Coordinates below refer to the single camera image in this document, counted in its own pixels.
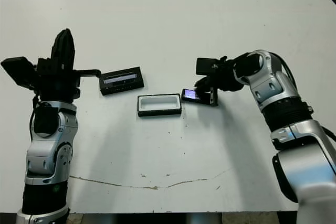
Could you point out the black box lid with window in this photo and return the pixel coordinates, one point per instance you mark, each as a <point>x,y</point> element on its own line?
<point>122,81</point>

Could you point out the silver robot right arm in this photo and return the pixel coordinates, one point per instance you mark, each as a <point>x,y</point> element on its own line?
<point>273,85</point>

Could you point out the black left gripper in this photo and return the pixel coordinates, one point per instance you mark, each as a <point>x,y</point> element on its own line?
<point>57,85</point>

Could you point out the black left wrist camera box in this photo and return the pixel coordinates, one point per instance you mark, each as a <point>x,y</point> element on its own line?
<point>17,72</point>

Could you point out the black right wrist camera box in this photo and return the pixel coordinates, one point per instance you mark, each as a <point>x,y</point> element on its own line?
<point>204,66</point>

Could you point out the black box base white insert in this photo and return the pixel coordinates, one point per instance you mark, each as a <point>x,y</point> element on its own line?
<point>157,103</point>

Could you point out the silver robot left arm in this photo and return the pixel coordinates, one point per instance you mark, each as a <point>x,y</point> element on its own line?
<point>50,150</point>

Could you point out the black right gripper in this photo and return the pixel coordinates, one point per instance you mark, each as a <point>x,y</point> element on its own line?
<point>224,77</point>

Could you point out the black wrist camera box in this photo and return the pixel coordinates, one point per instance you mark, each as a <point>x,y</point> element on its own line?
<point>204,66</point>
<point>17,72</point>

